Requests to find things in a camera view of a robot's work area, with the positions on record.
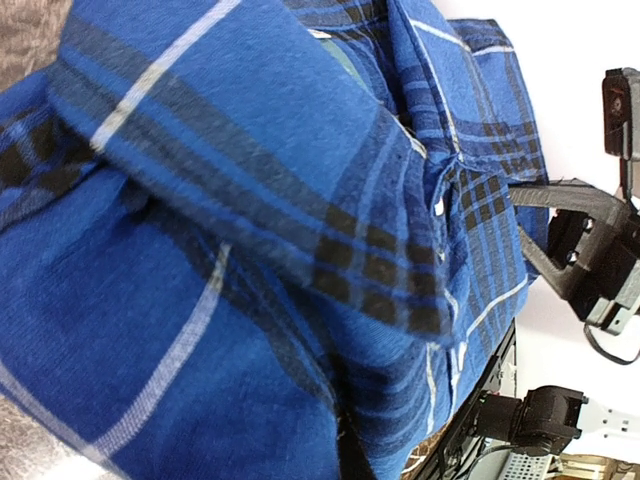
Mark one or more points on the blue plaid long sleeve shirt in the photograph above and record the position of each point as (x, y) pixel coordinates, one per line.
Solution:
(220, 219)

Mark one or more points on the black front rail base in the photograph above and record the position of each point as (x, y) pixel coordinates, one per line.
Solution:
(454, 452)

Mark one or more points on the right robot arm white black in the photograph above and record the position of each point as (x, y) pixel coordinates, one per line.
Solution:
(549, 418)

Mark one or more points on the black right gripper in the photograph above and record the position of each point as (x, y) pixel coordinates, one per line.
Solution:
(592, 255)

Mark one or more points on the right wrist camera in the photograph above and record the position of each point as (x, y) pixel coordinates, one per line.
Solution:
(620, 94)

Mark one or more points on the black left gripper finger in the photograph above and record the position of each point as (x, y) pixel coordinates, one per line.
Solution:
(353, 461)

